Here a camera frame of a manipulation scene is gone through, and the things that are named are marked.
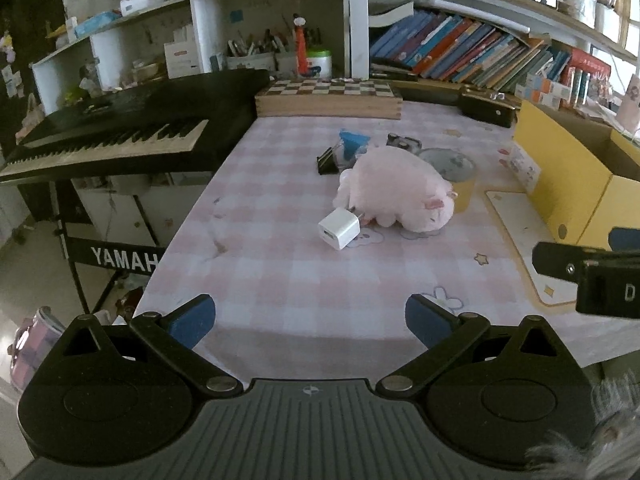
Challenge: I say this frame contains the white USB charger cube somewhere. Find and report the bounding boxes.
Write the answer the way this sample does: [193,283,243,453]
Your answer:
[318,207,360,250]

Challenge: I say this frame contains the pink plush toy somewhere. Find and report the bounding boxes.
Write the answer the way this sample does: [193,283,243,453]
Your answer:
[333,145,457,233]

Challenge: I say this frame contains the yellow tape roll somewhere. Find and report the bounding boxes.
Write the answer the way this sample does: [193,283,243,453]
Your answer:
[419,148,477,214]

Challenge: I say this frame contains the grey toy car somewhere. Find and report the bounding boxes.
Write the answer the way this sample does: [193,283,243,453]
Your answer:
[386,133,423,154]

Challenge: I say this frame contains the black binder clip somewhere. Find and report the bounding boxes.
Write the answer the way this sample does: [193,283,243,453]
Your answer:
[316,145,342,176]

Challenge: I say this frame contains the blue plastic packet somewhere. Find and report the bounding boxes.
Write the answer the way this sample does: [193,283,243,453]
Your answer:
[340,130,371,160]

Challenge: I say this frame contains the yellow cardboard box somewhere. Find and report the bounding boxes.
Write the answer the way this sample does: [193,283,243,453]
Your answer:
[508,101,639,248]

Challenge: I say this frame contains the orange white medicine boxes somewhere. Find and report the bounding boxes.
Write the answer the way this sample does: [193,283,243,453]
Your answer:
[515,74,572,110]

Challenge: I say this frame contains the pink checked tablecloth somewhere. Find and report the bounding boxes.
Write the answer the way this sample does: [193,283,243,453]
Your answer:
[133,101,640,386]

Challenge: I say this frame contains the dark brown wooden case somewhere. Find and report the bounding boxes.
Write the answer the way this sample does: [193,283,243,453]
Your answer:
[458,87,521,128]

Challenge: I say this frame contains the black Yamaha keyboard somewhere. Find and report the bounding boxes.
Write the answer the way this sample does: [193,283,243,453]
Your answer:
[0,68,271,311]

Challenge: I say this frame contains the row of books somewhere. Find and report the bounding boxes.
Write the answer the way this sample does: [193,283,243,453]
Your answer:
[369,8,612,102]

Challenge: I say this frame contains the wooden chess board box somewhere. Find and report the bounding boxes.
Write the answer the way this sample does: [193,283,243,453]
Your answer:
[255,78,402,120]

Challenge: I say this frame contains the orange tassel ornament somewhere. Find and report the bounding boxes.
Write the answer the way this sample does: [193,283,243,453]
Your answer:
[293,14,309,78]

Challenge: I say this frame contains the white green lidded jar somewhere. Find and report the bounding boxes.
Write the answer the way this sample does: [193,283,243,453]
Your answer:
[306,48,332,79]

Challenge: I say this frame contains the white shelf unit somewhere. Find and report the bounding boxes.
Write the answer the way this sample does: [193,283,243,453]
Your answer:
[32,0,369,115]

